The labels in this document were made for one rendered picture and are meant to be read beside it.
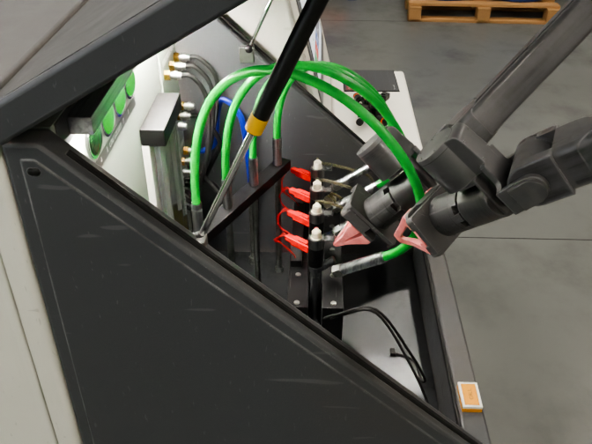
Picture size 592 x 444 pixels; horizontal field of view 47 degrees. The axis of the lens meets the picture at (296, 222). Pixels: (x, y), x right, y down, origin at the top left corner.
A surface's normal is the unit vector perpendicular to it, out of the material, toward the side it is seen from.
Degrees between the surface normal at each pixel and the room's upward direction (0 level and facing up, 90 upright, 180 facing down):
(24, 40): 0
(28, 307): 90
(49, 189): 90
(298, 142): 90
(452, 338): 0
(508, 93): 62
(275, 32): 90
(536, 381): 0
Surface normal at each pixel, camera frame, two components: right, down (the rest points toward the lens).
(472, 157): -0.39, 0.62
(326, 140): -0.04, 0.56
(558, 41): 0.04, 0.11
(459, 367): 0.00, -0.83
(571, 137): -0.62, -0.72
